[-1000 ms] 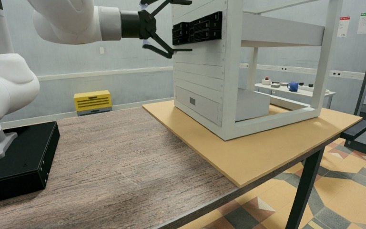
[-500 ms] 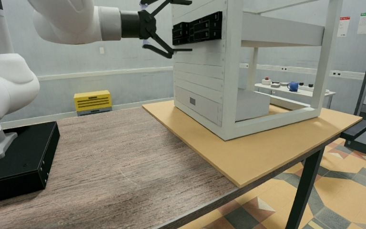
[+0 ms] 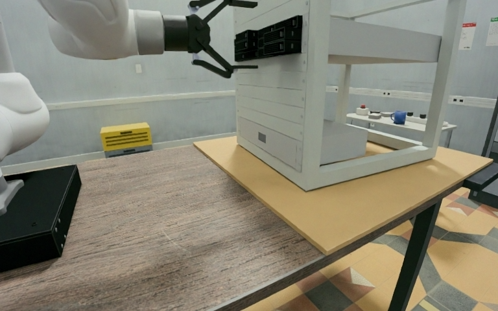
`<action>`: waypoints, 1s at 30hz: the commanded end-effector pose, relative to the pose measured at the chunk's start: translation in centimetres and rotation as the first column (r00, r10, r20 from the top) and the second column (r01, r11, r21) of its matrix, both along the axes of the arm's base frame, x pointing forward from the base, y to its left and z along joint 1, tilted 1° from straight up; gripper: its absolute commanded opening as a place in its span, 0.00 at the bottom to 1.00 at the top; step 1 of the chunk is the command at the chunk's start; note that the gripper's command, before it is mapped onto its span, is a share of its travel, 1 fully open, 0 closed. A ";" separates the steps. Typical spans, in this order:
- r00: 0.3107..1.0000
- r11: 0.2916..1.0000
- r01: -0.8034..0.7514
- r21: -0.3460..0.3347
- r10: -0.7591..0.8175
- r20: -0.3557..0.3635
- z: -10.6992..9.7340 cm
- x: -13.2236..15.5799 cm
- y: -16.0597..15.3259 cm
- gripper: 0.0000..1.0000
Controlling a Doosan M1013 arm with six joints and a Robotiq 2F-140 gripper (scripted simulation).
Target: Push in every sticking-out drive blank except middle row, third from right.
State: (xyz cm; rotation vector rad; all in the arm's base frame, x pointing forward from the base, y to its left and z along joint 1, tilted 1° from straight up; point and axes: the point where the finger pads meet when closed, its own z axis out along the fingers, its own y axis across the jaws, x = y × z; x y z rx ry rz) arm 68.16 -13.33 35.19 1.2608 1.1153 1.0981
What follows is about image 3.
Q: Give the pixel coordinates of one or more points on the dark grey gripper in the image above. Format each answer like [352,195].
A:
[191,33]

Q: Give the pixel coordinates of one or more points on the tan wooden board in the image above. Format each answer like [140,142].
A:
[333,216]

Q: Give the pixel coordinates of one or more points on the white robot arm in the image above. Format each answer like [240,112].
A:
[88,29]

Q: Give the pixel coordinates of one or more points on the white server rack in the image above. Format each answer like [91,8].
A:
[280,116]

